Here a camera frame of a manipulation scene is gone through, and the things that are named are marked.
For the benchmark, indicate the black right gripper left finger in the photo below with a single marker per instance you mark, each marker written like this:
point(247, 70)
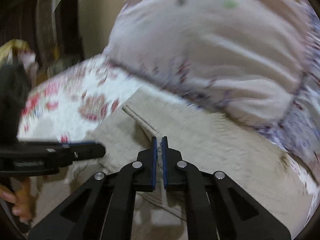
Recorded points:
point(102, 208)

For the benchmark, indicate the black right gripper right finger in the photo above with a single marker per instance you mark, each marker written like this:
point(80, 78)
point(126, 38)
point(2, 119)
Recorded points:
point(216, 206)

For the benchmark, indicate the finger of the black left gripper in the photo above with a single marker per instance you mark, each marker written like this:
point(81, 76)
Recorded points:
point(84, 150)

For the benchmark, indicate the beige cable knit sweater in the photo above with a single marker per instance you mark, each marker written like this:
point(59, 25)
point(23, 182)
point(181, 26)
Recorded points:
point(211, 142)

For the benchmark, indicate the person's left hand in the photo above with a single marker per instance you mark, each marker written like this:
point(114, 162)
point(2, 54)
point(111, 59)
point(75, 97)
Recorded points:
point(21, 200)

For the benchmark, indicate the white floral bedsheet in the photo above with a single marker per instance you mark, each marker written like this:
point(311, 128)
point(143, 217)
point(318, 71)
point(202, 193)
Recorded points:
point(71, 105)

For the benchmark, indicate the lavender floral pillow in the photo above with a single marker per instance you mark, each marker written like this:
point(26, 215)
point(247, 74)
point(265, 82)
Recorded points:
point(256, 60)

